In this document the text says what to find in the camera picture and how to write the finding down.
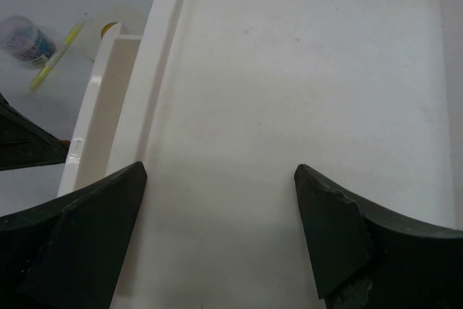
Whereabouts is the white tape roll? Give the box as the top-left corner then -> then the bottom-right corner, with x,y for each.
77,4 -> 148,62

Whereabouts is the yellow highlighter pen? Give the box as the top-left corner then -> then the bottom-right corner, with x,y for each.
30,19 -> 86,92

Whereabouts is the white drawer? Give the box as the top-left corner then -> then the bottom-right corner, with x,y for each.
58,23 -> 141,196

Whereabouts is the white drawer cabinet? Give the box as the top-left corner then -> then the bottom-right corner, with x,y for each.
107,0 -> 462,308

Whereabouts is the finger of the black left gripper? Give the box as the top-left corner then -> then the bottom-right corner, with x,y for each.
1,97 -> 69,171

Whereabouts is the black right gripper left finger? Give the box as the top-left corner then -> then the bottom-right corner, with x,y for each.
1,162 -> 148,308

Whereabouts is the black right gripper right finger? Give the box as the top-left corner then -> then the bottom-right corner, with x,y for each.
294,164 -> 462,308

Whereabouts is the paperclip jar right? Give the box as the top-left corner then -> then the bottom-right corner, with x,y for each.
1,15 -> 56,68

